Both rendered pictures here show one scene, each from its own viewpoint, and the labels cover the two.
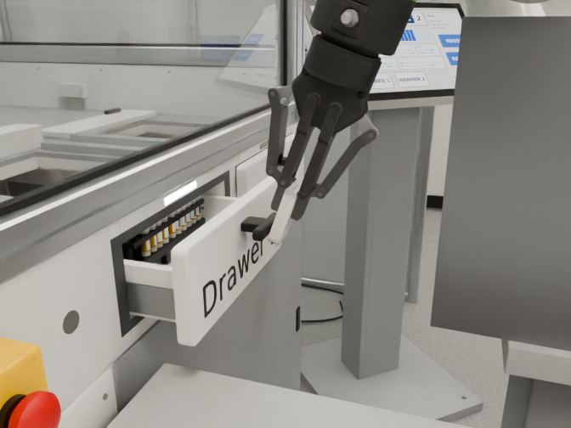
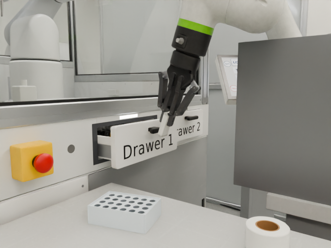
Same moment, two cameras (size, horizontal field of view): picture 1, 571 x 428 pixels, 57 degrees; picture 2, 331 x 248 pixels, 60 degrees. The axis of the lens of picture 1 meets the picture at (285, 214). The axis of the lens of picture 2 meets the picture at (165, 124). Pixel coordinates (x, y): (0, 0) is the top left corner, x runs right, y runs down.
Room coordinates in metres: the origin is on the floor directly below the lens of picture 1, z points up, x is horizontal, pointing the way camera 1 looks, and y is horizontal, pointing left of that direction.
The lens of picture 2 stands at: (-0.18, -0.23, 1.03)
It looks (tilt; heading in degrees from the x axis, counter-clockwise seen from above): 8 degrees down; 16
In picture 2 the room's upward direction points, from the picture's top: straight up
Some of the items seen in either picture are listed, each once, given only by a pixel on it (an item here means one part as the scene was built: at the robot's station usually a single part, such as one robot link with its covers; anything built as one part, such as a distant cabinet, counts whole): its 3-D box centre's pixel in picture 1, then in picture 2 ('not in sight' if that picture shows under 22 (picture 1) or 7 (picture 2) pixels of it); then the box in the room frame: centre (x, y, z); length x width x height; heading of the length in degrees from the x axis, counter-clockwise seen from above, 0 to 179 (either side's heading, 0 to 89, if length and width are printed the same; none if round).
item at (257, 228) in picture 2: not in sight; (266, 236); (0.30, -0.26, 0.78); 0.07 x 0.07 x 0.04
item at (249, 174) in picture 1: (272, 177); (183, 125); (0.92, 0.02, 0.87); 0.29 x 0.02 x 0.11; 162
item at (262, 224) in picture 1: (257, 225); (155, 129); (0.60, 0.03, 0.91); 0.07 x 0.04 x 0.01; 162
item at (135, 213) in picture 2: not in sight; (125, 210); (0.33, 0.01, 0.78); 0.12 x 0.08 x 0.04; 87
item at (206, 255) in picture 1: (238, 246); (148, 139); (0.60, 0.06, 0.87); 0.29 x 0.02 x 0.11; 162
